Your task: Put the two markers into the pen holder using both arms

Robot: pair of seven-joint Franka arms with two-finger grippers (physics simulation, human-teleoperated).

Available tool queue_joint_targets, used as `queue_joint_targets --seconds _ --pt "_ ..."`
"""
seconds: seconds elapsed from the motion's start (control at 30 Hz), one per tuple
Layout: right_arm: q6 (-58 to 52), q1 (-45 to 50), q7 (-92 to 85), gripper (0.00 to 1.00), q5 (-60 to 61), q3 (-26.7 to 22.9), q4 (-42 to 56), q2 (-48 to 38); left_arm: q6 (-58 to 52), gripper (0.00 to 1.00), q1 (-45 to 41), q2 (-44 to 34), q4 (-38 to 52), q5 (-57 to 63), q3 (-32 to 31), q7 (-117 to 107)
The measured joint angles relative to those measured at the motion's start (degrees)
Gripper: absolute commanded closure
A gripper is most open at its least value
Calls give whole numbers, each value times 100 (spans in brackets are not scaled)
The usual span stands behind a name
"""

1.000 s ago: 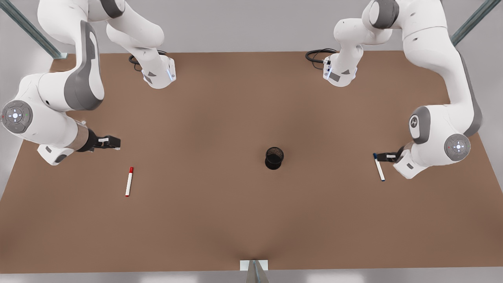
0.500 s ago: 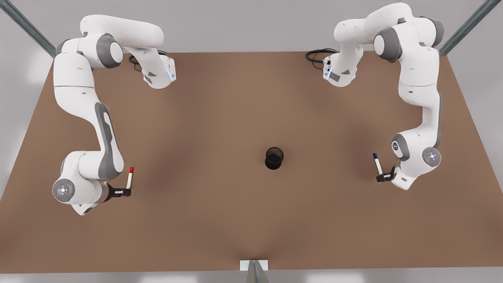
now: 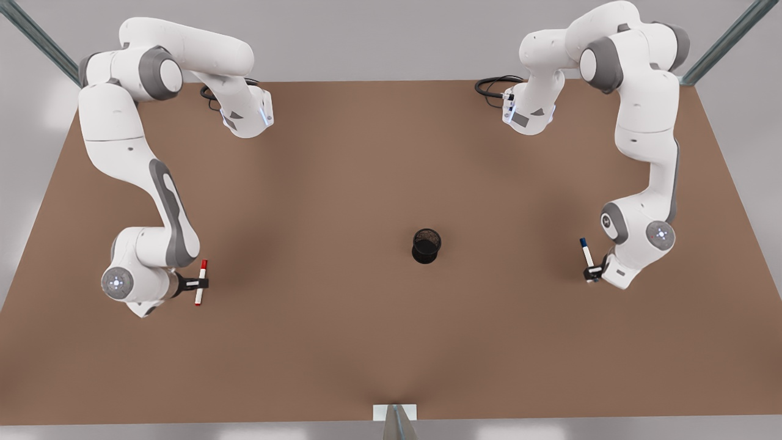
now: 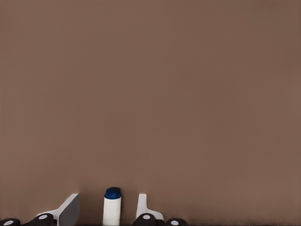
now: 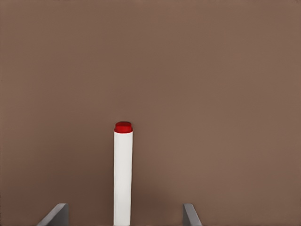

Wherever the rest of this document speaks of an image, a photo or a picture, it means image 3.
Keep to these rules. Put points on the silver frame post with foot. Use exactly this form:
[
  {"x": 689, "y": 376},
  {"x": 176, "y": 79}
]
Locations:
[{"x": 396, "y": 420}]

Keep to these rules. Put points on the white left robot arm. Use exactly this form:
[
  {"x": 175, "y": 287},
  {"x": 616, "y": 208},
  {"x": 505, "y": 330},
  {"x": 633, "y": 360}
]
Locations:
[{"x": 641, "y": 122}]

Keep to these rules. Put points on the blue and white marker pen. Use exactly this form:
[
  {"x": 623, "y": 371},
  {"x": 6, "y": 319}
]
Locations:
[{"x": 586, "y": 252}]

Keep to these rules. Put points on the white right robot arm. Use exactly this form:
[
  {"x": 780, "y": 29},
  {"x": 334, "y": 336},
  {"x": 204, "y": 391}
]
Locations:
[{"x": 116, "y": 131}]

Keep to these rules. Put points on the black mesh pen cup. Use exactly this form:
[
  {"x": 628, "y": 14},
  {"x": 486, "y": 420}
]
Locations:
[{"x": 426, "y": 245}]

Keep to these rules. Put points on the red and white marker pen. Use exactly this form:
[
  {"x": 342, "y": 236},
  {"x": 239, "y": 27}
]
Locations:
[{"x": 201, "y": 282}]

